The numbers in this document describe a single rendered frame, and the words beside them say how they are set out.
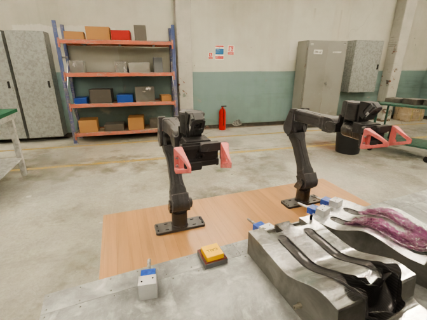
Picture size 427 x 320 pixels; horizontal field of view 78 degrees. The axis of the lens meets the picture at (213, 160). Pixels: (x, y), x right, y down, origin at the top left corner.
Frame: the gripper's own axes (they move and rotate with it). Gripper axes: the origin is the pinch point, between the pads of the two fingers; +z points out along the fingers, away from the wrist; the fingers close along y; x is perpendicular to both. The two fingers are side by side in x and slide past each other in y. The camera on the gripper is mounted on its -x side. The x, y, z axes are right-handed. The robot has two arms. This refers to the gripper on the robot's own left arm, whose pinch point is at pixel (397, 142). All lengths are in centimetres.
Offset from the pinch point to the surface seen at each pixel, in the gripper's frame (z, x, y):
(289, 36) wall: -512, -79, 309
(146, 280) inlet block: -7, 35, -76
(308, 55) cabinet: -459, -38, 326
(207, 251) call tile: -15, 37, -56
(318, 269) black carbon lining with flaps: 8.8, 31.1, -31.3
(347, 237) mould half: -3.9, 35.3, -7.4
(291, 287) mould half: 10, 34, -40
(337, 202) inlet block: -20.4, 32.1, 3.2
